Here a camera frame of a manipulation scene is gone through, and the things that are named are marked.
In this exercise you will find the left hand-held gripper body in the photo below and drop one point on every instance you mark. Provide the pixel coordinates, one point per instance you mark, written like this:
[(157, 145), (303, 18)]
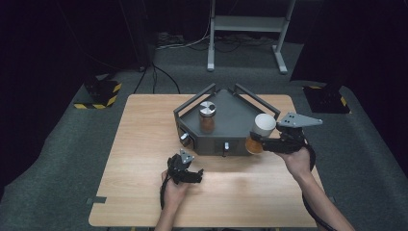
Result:
[(179, 166)]

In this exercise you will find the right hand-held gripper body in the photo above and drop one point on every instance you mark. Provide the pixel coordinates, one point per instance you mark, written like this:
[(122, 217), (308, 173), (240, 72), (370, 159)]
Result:
[(290, 134)]

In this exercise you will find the dark grey metal tray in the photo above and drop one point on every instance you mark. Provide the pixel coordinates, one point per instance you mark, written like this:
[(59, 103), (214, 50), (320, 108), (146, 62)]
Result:
[(234, 118)]

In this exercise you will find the glass jar with silver lid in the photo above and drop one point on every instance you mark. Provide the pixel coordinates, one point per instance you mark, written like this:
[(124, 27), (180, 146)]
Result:
[(207, 118)]

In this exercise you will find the person's left hand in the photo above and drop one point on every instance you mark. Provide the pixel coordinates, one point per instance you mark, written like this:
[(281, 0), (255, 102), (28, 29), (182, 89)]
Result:
[(174, 191)]

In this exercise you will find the person's right hand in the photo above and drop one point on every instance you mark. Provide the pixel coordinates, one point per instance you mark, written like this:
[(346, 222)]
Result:
[(296, 162)]

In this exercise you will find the black yellow striped stand base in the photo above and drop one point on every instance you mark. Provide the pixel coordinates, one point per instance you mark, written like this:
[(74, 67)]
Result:
[(101, 93), (327, 99)]

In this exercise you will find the grey tape strip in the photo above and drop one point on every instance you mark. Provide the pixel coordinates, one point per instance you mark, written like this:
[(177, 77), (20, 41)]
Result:
[(96, 200)]

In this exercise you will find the white metal stand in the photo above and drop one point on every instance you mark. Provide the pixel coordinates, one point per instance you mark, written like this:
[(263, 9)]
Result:
[(247, 24)]

